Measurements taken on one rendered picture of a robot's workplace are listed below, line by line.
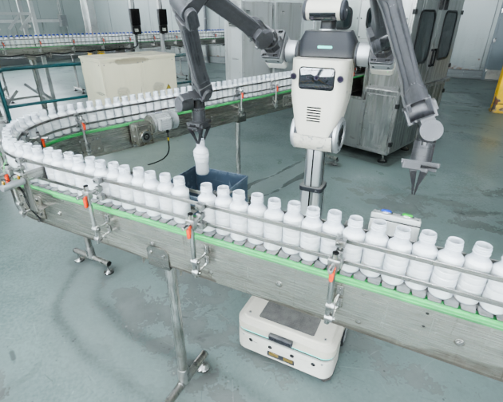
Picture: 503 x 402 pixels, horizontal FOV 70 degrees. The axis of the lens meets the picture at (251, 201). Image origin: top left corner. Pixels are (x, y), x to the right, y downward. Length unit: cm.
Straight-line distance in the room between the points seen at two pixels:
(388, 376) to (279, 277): 117
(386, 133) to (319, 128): 316
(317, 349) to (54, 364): 138
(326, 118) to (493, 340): 94
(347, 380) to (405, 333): 101
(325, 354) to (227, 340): 60
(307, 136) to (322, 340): 97
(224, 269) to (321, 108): 75
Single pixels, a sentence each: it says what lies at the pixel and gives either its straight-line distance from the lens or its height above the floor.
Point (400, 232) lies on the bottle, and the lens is 98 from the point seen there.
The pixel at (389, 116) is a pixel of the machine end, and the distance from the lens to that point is 463.
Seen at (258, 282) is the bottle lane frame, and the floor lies 88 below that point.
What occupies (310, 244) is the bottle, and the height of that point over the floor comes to 106.
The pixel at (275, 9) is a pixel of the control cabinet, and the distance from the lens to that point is 763.
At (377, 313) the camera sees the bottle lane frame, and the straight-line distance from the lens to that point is 110.
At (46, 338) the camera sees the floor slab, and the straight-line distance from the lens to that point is 249.
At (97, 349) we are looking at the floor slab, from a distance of 231.
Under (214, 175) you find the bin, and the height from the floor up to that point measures 91.
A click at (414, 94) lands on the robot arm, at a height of 145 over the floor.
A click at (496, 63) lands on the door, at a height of 46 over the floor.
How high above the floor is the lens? 164
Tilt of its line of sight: 27 degrees down
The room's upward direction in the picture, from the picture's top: straight up
